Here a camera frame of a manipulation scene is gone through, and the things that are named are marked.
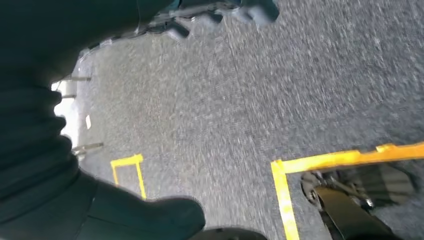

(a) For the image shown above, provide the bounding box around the yellow floor tape marking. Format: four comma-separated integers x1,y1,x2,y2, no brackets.
110,153,147,200
270,141,424,240

